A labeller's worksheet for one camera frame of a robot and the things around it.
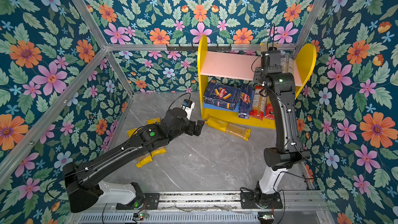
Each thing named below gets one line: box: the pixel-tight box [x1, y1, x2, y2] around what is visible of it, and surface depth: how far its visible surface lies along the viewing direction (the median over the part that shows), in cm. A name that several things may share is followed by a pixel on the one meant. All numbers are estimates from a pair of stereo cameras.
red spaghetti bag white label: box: [249, 85, 267, 121], surface depth 92 cm
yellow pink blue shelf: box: [197, 35, 317, 129], surface depth 92 cm
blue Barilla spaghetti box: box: [238, 84, 255, 120], surface depth 94 cm
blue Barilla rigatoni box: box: [203, 81, 241, 111], surface depth 93 cm
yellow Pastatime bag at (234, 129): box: [204, 116, 252, 142], surface depth 99 cm
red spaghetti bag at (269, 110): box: [264, 95, 276, 121], surface depth 88 cm
